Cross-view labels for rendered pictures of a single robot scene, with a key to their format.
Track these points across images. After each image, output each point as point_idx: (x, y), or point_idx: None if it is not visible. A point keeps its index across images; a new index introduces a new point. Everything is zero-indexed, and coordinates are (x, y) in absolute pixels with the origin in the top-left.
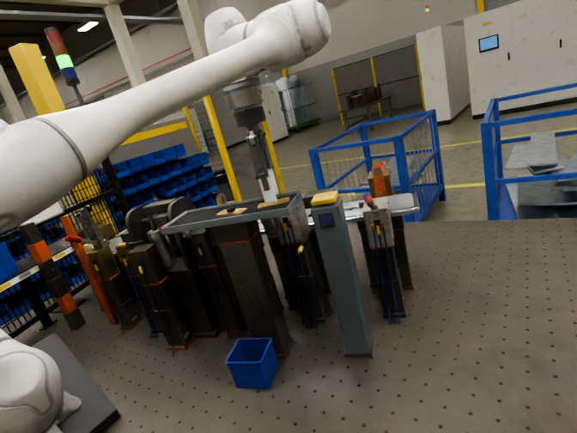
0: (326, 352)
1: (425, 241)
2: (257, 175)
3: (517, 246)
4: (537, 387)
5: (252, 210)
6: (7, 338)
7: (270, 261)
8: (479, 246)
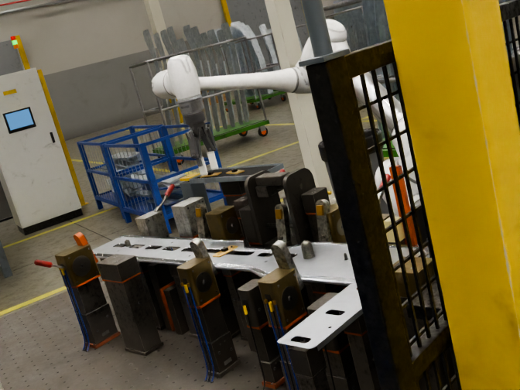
0: None
1: (57, 350)
2: (216, 146)
3: (47, 324)
4: None
5: (224, 172)
6: (398, 164)
7: (183, 382)
8: (54, 332)
